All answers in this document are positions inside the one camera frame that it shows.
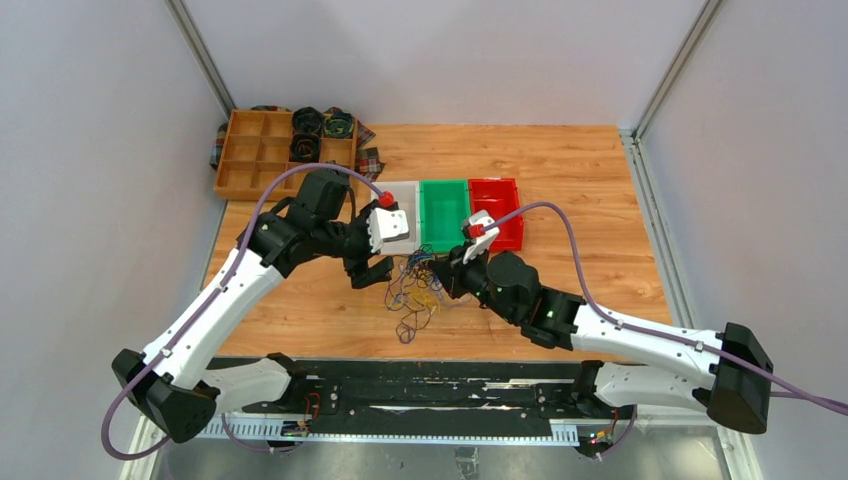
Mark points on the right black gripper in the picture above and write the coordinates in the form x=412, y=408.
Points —
x=451, y=269

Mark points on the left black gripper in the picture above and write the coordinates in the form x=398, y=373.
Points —
x=360, y=270

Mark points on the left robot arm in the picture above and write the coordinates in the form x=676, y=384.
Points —
x=336, y=213

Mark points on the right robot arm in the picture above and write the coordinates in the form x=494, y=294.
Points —
x=721, y=373

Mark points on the white plastic bin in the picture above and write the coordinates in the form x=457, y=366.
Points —
x=406, y=194

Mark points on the plaid cloth under tray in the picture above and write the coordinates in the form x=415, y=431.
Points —
x=367, y=161

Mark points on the red plastic bin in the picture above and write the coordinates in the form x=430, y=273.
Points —
x=499, y=197

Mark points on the green plastic bin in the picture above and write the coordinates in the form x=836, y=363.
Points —
x=444, y=206

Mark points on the rolled dark cloth middle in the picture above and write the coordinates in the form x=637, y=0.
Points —
x=305, y=148

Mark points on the rolled dark cloth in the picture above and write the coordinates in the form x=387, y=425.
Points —
x=305, y=148
x=308, y=121

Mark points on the rolled green cloth top right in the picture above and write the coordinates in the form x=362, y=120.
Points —
x=339, y=125

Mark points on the rolled dark cloth top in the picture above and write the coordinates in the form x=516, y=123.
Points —
x=308, y=121

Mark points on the wooden compartment tray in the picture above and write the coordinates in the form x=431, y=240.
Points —
x=256, y=152

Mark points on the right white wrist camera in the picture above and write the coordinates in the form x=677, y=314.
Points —
x=480, y=231

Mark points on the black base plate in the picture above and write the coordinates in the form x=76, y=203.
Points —
x=438, y=398

